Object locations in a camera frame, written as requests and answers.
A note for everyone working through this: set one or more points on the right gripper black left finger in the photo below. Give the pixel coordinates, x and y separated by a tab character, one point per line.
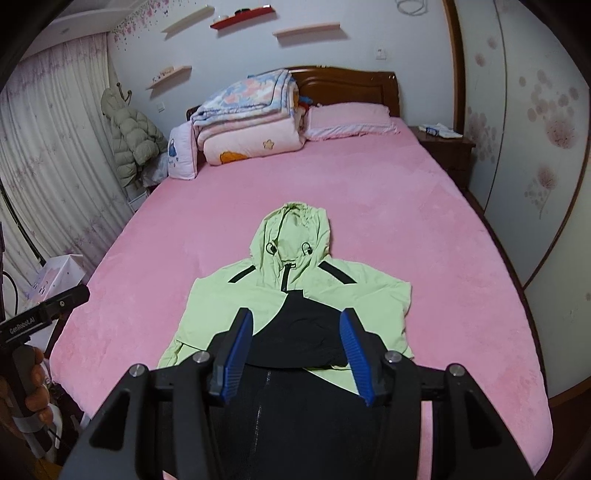
230	350

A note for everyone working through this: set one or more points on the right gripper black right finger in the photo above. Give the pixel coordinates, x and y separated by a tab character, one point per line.
364	358

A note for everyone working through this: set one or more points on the light green black hooded jacket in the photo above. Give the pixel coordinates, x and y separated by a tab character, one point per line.
297	414

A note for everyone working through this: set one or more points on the person's left hand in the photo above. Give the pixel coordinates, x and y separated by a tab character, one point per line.
38	401

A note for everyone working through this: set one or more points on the white storage box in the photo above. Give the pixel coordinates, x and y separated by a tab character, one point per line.
56	276

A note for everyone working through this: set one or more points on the pink bed sheet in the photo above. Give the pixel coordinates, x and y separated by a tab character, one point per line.
390	205

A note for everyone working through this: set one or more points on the white floral curtain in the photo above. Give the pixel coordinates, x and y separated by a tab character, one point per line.
57	167

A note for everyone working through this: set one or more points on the dark wooden nightstand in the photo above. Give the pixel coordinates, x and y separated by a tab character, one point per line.
453	155

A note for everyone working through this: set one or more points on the white floral pillow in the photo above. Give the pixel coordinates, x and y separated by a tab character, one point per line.
182	153

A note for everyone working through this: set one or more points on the pink pillow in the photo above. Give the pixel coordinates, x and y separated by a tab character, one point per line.
345	120

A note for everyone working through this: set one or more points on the grey puffer jacket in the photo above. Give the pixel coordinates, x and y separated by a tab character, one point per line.
135	140

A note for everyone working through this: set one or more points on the folded pink cartoon quilt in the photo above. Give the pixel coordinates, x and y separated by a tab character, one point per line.
240	140

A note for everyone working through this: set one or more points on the dark wooden headboard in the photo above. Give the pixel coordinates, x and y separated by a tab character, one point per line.
351	87

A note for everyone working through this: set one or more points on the beige lower left shelf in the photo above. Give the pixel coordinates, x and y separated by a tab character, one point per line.
162	78

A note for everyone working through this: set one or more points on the beige upper left shelf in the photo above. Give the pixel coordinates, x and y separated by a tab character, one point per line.
186	21

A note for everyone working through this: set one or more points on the beige wall shelf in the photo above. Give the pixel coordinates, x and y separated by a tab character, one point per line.
301	30

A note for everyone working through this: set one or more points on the red wall shelf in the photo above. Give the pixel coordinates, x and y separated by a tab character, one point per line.
242	16

